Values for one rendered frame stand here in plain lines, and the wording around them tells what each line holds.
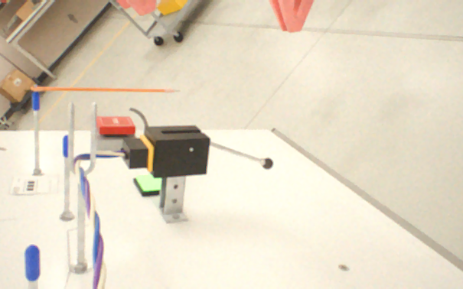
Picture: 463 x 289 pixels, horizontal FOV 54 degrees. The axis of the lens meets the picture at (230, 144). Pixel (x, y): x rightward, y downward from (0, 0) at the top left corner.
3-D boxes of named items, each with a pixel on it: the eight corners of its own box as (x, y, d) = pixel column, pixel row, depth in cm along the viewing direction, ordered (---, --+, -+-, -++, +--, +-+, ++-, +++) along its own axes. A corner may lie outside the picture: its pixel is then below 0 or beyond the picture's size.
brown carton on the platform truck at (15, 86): (27, 85, 750) (8, 71, 732) (36, 83, 707) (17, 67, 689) (12, 103, 737) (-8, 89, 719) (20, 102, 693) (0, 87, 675)
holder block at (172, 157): (207, 174, 46) (210, 138, 45) (153, 179, 43) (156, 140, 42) (191, 159, 49) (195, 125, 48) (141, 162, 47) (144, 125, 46)
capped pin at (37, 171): (47, 174, 53) (45, 85, 49) (34, 177, 52) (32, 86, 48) (40, 170, 54) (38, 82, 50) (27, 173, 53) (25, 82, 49)
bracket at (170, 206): (188, 221, 47) (193, 176, 45) (166, 223, 46) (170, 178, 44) (174, 200, 51) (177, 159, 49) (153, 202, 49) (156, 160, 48)
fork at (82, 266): (91, 259, 39) (94, 99, 34) (95, 271, 37) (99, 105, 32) (66, 263, 38) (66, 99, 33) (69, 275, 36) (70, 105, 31)
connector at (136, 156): (174, 166, 45) (176, 147, 44) (125, 169, 43) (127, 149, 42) (165, 154, 47) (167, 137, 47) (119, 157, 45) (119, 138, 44)
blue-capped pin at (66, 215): (76, 219, 44) (76, 137, 41) (60, 222, 44) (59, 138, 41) (73, 212, 45) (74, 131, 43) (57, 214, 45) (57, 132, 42)
